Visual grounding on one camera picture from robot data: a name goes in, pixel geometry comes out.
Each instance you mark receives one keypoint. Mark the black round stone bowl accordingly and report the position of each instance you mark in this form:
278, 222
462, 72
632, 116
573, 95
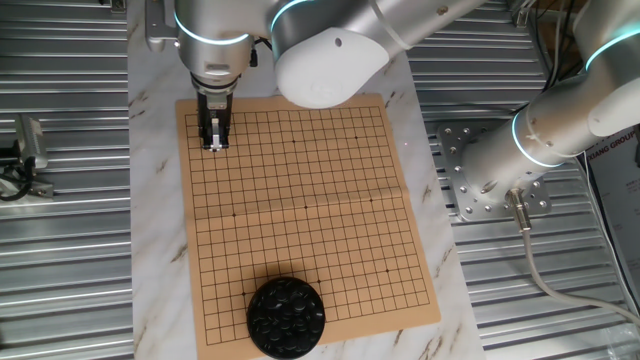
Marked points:
285, 355

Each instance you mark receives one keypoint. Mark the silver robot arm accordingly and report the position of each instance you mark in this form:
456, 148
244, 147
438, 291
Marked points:
350, 40

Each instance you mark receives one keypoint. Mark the tan go board mat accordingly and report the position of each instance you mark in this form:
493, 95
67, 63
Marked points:
300, 225

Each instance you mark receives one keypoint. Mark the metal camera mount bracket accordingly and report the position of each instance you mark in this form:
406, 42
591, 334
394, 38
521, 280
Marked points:
42, 190

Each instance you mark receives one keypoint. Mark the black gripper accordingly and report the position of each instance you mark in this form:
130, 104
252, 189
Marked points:
214, 102

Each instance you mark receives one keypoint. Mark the grey printed board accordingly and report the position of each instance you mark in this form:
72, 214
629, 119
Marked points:
620, 200

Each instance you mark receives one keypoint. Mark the pile of black go stones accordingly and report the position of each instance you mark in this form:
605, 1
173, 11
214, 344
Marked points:
285, 315

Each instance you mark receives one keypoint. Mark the silver depth camera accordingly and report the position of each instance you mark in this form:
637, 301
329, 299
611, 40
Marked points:
31, 142

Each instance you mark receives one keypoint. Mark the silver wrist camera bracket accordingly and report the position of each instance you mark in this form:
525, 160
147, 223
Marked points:
155, 27

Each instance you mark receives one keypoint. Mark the small metal corner bracket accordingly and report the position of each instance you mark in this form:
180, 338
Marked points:
522, 17
117, 5

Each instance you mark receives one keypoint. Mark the white marble pattern sheet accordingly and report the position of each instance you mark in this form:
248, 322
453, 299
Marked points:
160, 250

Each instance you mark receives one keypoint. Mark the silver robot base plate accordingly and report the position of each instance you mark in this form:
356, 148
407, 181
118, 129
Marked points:
540, 197

